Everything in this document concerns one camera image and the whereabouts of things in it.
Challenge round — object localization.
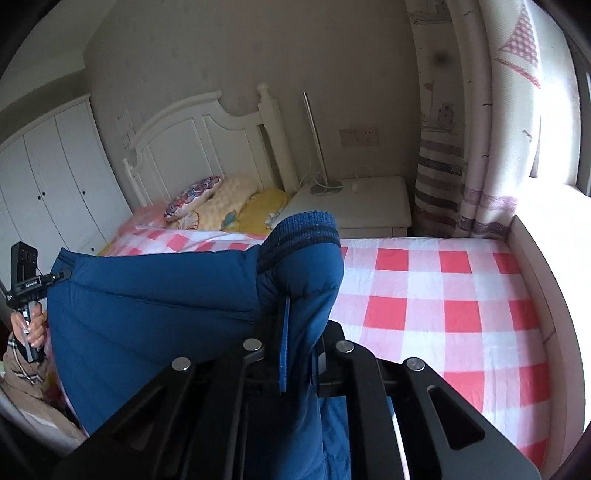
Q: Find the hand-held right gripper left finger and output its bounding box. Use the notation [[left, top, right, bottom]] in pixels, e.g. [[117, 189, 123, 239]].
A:
[[53, 295, 293, 480]]

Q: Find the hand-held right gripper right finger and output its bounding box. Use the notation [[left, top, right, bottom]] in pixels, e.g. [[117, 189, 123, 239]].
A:
[[311, 320, 542, 480]]

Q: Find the blue quilted jacket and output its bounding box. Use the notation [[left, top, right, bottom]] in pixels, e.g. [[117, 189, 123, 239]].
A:
[[46, 210, 352, 480]]

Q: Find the person's left forearm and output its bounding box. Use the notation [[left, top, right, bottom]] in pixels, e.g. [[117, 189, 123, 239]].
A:
[[0, 333, 89, 455]]

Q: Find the person's left hand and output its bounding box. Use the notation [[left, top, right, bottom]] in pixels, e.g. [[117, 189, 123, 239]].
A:
[[9, 308, 49, 350]]

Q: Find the white wardrobe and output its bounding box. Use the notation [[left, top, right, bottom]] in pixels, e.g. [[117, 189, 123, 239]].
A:
[[0, 94, 136, 289]]

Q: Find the pink checked bed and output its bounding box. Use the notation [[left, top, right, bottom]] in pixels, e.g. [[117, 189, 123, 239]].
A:
[[98, 203, 556, 474]]

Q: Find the patterned purple pillow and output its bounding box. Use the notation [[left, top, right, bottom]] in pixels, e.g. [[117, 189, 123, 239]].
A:
[[163, 175, 225, 223]]

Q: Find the cream textured pillow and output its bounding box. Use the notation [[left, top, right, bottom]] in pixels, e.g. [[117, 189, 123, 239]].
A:
[[178, 174, 260, 232]]

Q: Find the white wooden headboard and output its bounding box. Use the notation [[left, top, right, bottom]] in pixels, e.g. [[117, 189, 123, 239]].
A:
[[122, 82, 300, 214]]

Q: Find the white nightstand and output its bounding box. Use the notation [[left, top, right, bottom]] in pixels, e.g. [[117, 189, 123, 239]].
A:
[[271, 176, 413, 239]]

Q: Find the yellow pillow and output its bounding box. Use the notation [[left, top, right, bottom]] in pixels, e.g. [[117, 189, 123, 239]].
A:
[[222, 187, 290, 237]]

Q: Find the white slim desk lamp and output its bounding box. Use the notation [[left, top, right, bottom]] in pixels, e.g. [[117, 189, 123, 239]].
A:
[[302, 91, 345, 195]]

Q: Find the printed cream curtain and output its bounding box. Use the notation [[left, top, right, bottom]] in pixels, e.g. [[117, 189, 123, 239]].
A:
[[405, 0, 583, 241]]

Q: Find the dark framed window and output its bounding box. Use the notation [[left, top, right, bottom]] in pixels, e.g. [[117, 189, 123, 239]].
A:
[[566, 28, 591, 197]]

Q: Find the wall socket plate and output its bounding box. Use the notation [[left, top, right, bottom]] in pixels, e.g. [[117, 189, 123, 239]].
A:
[[339, 128, 380, 148]]

